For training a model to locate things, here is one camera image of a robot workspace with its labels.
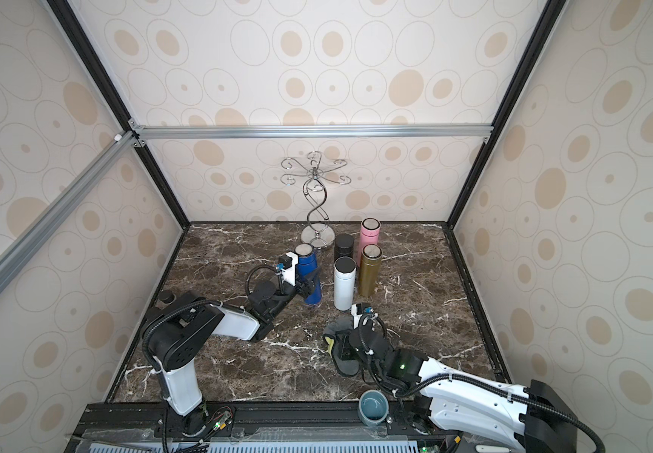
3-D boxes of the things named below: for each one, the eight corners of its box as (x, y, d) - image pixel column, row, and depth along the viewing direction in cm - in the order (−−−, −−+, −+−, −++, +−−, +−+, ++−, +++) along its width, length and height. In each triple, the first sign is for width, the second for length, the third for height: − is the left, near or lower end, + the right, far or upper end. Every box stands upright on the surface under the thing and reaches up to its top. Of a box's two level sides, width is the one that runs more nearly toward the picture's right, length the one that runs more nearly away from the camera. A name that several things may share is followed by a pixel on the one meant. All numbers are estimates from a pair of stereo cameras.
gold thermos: (358, 296, 100) (363, 258, 83) (357, 282, 104) (362, 243, 87) (374, 296, 100) (383, 259, 83) (373, 282, 104) (381, 243, 87)
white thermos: (338, 313, 96) (339, 277, 79) (331, 296, 100) (331, 258, 83) (355, 307, 97) (360, 271, 81) (348, 291, 102) (351, 253, 85)
